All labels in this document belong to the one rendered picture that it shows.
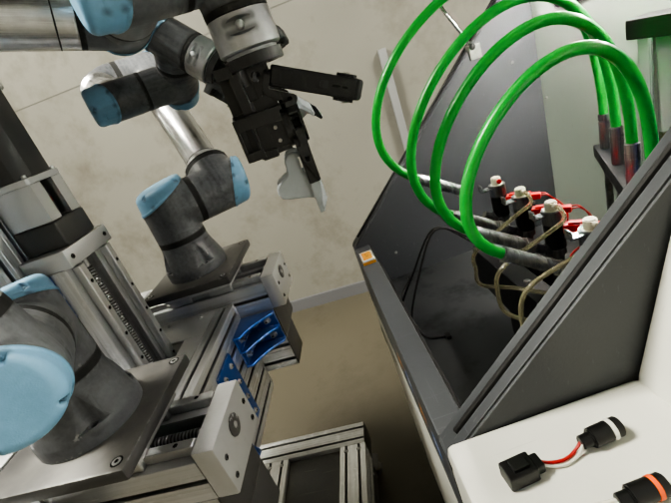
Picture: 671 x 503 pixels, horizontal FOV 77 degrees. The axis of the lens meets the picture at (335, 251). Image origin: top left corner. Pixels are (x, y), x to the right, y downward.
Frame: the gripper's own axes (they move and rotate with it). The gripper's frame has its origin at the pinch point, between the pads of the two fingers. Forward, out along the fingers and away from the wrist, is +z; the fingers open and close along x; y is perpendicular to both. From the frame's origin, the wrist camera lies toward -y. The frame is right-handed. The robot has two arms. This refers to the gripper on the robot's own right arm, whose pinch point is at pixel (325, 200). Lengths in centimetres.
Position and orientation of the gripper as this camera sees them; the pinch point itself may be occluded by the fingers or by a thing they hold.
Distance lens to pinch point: 58.3
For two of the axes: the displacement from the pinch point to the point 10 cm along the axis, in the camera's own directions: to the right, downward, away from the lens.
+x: 1.2, 3.7, -9.2
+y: -9.4, 3.5, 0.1
